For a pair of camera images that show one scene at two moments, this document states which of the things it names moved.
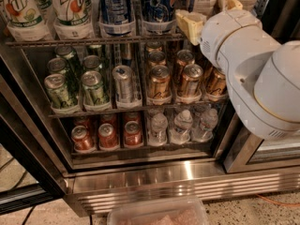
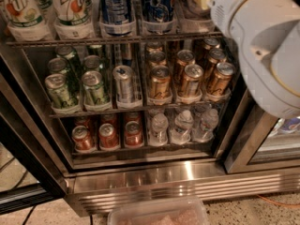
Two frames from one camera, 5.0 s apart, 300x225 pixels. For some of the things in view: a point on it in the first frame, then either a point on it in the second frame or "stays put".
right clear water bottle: (203, 133) stays put
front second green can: (93, 90) stays put
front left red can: (82, 139) stays put
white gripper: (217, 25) -> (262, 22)
